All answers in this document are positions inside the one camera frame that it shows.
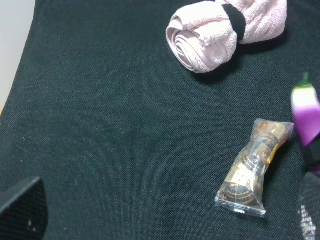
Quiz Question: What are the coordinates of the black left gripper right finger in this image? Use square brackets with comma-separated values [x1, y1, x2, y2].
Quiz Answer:
[297, 140, 320, 240]

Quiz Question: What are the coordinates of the purple toy eggplant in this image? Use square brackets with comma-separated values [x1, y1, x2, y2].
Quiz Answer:
[291, 72, 320, 176]

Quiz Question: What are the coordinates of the black table cloth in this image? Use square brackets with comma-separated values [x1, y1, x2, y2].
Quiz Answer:
[0, 0, 320, 240]

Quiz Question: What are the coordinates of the wrapped snack bar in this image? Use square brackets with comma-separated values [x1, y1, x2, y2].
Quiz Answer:
[214, 118, 295, 218]

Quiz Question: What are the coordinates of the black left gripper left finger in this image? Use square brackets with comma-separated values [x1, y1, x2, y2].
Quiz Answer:
[0, 176, 49, 240]

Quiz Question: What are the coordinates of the pink rolled towel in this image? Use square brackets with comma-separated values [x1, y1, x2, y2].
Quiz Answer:
[165, 0, 288, 74]

